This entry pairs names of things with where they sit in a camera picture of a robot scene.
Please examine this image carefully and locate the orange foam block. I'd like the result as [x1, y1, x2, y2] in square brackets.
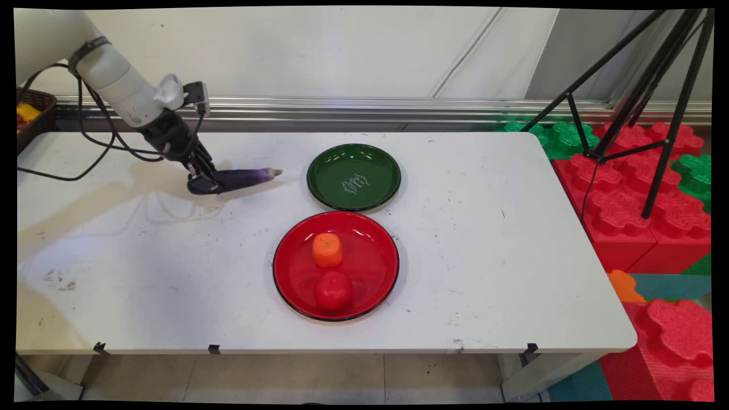
[606, 269, 648, 304]

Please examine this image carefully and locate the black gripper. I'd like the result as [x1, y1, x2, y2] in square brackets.
[139, 109, 224, 196]

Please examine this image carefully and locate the dark wicker basket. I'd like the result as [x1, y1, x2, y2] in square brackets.
[16, 87, 58, 155]

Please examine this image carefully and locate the black tripod stand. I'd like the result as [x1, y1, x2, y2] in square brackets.
[519, 8, 715, 220]

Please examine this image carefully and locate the large red foam block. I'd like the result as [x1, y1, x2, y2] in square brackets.
[552, 153, 712, 275]

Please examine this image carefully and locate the silver metal wall rail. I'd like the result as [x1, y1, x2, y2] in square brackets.
[56, 95, 712, 127]

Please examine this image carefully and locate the black strap on arm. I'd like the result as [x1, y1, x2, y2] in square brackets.
[67, 36, 113, 73]

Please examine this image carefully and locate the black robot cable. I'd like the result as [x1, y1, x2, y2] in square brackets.
[17, 63, 206, 183]

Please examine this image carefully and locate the purple toy eggplant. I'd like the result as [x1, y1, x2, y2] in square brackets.
[214, 167, 284, 194]

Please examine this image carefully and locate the orange toy mandarin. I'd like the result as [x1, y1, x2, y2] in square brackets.
[312, 232, 344, 269]

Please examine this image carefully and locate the red enamel plate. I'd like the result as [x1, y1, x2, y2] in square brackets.
[272, 211, 400, 323]

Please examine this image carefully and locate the green foam block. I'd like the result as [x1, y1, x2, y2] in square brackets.
[670, 153, 712, 215]
[494, 119, 601, 161]

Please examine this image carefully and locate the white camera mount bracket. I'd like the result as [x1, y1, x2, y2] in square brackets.
[154, 73, 186, 111]

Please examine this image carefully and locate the white table leg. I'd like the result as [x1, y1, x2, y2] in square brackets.
[500, 351, 607, 403]

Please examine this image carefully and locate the green enamel plate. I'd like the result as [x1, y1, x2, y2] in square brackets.
[306, 143, 402, 212]

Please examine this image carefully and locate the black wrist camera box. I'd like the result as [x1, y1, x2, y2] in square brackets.
[182, 81, 211, 118]

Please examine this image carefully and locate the red toy tomato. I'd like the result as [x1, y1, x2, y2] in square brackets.
[314, 270, 354, 312]

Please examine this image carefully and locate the teal foam mat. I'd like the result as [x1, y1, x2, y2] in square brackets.
[629, 273, 712, 303]

